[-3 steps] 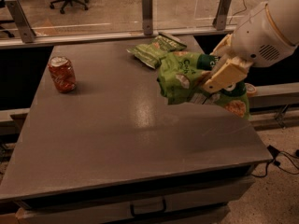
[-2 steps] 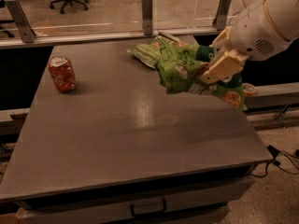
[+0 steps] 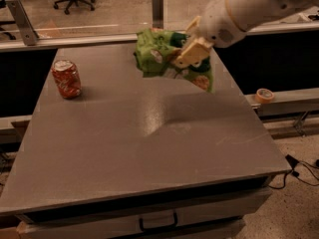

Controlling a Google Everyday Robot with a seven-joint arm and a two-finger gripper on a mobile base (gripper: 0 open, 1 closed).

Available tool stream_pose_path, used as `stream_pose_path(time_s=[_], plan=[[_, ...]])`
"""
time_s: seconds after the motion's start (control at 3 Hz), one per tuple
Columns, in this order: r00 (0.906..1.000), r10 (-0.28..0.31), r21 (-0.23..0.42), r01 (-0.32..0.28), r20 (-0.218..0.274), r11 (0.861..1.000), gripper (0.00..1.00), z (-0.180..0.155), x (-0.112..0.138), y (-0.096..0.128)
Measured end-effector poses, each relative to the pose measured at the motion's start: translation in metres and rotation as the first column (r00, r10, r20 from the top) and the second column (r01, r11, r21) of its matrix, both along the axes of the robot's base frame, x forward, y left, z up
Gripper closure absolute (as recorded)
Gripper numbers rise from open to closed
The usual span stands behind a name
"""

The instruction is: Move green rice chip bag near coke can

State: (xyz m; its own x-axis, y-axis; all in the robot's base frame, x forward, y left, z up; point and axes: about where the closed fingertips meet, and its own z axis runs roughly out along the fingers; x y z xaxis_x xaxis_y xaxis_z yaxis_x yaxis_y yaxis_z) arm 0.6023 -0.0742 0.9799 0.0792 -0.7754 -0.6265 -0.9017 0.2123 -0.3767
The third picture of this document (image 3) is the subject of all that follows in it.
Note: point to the orange tape roll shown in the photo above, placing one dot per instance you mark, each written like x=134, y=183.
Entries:
x=264, y=96

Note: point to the black drawer handle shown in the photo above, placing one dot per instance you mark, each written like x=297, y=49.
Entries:
x=153, y=222

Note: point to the red coke can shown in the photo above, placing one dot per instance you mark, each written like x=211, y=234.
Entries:
x=67, y=78

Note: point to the metal glass bracket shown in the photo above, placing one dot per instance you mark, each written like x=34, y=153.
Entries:
x=27, y=32
x=157, y=13

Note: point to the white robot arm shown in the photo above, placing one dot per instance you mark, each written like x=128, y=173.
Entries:
x=226, y=22

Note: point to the left metal glass bracket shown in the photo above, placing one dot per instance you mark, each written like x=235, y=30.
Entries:
x=27, y=32

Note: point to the middle metal glass bracket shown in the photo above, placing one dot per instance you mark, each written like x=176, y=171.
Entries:
x=157, y=13

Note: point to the grey drawer front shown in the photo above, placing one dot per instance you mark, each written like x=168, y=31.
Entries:
x=219, y=219

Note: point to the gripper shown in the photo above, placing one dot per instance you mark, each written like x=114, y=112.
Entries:
x=218, y=23

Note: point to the green dang rice chip bag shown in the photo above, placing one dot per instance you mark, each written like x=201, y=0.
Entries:
x=155, y=52

